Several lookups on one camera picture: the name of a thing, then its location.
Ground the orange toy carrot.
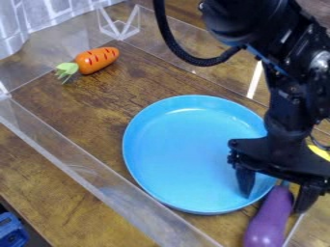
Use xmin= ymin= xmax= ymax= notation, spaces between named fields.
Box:
xmin=55 ymin=47 xmax=120 ymax=83

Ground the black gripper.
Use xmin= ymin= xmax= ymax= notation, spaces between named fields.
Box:
xmin=229 ymin=114 xmax=330 ymax=214

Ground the blue round tray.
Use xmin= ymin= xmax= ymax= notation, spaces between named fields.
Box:
xmin=123 ymin=96 xmax=275 ymax=215

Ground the purple toy eggplant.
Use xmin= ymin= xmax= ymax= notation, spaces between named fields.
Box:
xmin=243 ymin=185 xmax=294 ymax=247

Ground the yellow toy lemon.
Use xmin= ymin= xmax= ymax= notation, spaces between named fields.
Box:
xmin=309 ymin=145 xmax=330 ymax=162

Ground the black corrugated cable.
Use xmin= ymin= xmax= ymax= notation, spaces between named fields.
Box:
xmin=152 ymin=0 xmax=246 ymax=68

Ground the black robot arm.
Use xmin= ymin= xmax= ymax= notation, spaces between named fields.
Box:
xmin=202 ymin=0 xmax=330 ymax=213

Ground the blue plastic box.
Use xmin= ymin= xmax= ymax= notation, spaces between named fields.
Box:
xmin=0 ymin=212 xmax=29 ymax=247

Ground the clear acrylic enclosure wall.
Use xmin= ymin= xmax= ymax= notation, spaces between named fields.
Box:
xmin=0 ymin=0 xmax=270 ymax=247

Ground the white checkered curtain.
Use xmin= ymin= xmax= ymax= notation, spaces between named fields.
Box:
xmin=0 ymin=0 xmax=126 ymax=60

